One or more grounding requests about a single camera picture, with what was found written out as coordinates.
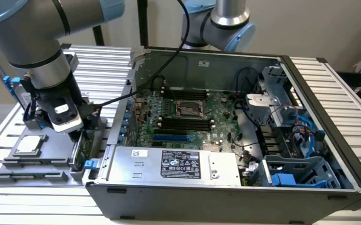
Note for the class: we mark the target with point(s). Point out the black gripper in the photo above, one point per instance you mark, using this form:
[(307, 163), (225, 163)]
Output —
[(79, 93)]

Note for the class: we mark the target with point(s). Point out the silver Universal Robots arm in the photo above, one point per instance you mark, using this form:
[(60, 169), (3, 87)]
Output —
[(36, 35)]

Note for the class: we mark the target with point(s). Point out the black expansion slot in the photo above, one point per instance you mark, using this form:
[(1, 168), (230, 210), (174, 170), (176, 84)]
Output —
[(170, 132)]

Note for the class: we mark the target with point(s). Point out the black RAM slot bank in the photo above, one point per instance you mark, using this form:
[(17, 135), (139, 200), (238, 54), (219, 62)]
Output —
[(186, 123), (184, 93)]

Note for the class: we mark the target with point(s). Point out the blue expansion slot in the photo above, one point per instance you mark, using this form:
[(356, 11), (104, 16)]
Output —
[(168, 138)]

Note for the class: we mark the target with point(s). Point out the green graphics card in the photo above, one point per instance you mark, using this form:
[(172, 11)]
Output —
[(81, 152)]

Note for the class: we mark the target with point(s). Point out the black stand pole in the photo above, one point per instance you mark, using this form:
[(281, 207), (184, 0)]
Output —
[(99, 35), (142, 23)]

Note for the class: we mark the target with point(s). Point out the silver CPU chip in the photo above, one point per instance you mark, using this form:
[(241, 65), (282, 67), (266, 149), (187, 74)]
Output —
[(29, 145)]

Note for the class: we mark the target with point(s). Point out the blue case latch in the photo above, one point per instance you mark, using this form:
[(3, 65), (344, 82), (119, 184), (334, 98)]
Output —
[(91, 164)]

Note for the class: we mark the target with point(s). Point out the grey parts rack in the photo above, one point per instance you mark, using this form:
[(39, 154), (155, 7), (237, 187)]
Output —
[(41, 167)]

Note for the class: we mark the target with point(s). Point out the CPU socket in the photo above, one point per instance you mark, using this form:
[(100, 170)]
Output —
[(188, 108)]

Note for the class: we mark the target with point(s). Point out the silver power supply unit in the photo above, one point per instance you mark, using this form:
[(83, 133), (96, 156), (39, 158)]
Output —
[(155, 164)]

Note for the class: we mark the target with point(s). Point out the green motherboard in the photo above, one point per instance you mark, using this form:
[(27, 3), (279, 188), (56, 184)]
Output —
[(221, 126)]

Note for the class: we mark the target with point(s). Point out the silver chipset heatsink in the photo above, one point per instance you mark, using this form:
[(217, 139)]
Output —
[(212, 147)]

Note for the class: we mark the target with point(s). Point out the grey metal disk bay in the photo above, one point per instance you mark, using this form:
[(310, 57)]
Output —
[(270, 93)]

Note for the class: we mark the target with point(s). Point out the black open PC case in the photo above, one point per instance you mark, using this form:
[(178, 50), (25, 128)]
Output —
[(217, 201)]

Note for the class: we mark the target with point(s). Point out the grey drive cage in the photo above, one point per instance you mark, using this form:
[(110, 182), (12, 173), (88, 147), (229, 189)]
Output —
[(295, 171)]

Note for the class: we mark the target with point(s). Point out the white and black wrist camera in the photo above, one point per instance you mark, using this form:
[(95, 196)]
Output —
[(64, 117)]

